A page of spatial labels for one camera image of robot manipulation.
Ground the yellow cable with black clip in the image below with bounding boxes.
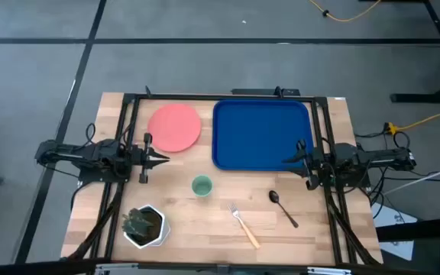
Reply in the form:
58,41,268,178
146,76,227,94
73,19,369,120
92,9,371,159
307,0,381,23

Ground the green cup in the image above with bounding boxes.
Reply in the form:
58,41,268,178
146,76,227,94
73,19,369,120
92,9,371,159
191,174,214,198

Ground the green cactus plant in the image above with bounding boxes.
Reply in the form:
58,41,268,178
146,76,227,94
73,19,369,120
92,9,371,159
121,208,154,238

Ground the white cable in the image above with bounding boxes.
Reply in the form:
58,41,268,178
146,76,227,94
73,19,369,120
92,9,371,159
382,159,440,196

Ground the white hexagonal planter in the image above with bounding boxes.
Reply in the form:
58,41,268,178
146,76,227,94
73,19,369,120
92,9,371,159
122,204,171,250

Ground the fork with wooden handle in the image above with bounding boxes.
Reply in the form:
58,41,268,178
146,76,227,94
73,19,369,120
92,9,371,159
226,202,262,250

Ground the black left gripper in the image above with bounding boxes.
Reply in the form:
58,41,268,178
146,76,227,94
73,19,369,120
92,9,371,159
131,132,170,184

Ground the blue plastic tray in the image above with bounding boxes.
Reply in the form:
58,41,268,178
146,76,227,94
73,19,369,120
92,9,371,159
211,99,315,172

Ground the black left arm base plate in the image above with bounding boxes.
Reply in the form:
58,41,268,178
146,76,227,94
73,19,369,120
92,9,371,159
78,167,130,184

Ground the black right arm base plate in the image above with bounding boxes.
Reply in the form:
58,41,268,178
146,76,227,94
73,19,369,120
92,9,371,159
321,172,370,189

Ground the pink round plate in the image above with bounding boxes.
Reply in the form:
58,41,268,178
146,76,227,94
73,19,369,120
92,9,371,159
147,103,202,154

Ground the white paper sheet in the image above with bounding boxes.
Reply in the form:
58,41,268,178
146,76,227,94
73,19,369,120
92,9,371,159
371,202,419,261

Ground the silver metal bracket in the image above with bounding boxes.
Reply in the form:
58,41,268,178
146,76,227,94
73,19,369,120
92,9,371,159
95,262,140,275
306,266,353,275

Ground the black spoon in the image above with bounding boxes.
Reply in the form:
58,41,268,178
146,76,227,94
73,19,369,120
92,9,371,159
268,189,299,229

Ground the black aluminium table frame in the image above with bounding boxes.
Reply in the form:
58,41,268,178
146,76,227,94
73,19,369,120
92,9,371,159
61,91,383,268

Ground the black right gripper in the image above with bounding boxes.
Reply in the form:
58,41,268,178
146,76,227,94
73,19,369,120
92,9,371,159
281,139,322,191

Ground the black furniture block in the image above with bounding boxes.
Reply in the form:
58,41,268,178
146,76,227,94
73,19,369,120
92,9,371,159
375,215,440,275

